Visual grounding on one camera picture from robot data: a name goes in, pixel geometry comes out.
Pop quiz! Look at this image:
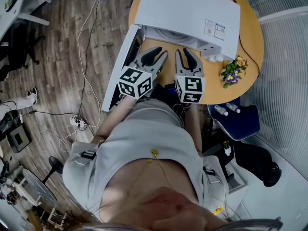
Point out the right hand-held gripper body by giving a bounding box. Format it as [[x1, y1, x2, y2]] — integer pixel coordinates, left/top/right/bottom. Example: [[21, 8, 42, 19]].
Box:
[[174, 71, 207, 104]]

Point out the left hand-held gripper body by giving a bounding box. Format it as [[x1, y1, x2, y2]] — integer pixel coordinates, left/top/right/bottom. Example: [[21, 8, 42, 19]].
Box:
[[116, 60, 161, 100]]

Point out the white microwave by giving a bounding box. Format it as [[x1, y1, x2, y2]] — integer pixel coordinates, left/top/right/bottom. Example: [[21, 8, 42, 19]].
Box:
[[101, 0, 241, 113]]

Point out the person's right forearm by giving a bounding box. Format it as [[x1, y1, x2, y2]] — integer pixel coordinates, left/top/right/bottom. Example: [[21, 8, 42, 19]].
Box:
[[185, 103, 203, 154]]

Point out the person's left forearm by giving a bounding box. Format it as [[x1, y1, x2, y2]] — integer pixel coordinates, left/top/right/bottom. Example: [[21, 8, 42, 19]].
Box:
[[95, 96, 138, 141]]

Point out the glass turntable plate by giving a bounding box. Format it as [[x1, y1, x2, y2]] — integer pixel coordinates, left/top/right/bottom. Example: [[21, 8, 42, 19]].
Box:
[[156, 29, 195, 44]]

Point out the purple flower pot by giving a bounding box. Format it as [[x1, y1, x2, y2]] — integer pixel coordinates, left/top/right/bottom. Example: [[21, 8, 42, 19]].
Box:
[[220, 55, 249, 89]]

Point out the person's grey shirt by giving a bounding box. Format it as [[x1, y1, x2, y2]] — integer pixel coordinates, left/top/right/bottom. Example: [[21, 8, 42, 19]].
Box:
[[63, 99, 229, 226]]

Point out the blue chair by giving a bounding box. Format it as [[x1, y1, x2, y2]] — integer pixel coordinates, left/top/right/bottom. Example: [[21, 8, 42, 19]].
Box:
[[206, 97, 261, 141]]

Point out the white power strip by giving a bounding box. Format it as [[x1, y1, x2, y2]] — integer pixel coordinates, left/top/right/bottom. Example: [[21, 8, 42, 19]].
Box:
[[70, 115, 87, 130]]

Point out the black office chair with headrest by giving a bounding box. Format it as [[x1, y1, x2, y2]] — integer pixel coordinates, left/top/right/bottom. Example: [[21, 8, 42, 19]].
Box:
[[202, 141, 282, 189]]

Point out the white cabinet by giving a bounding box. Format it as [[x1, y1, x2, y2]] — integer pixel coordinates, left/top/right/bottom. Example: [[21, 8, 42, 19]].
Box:
[[225, 162, 248, 194]]

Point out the yellow sunflower bunch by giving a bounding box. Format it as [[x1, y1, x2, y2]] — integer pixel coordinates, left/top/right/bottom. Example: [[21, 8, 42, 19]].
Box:
[[213, 205, 226, 216]]

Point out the black box device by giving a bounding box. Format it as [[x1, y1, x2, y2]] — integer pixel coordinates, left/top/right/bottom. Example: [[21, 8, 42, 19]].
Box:
[[6, 125, 32, 154]]

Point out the round glass side table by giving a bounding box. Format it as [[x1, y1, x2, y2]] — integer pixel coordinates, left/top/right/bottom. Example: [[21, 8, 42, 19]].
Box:
[[22, 156, 65, 208]]

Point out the black flat device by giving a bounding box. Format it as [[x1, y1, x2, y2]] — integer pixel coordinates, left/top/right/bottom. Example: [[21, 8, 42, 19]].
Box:
[[4, 0, 21, 12]]

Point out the long black floor cable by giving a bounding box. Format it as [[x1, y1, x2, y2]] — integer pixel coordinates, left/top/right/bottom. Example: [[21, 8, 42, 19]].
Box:
[[77, 0, 101, 120]]

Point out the thin black cable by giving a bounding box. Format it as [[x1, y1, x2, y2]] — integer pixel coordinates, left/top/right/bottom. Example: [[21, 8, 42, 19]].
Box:
[[237, 34, 261, 79]]

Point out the long white floor cable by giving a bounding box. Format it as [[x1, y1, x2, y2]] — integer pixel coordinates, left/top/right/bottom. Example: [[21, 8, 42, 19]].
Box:
[[79, 0, 101, 128]]

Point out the gold necklace pendant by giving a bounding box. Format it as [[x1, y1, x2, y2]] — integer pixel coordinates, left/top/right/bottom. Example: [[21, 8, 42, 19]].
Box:
[[146, 149, 160, 164]]

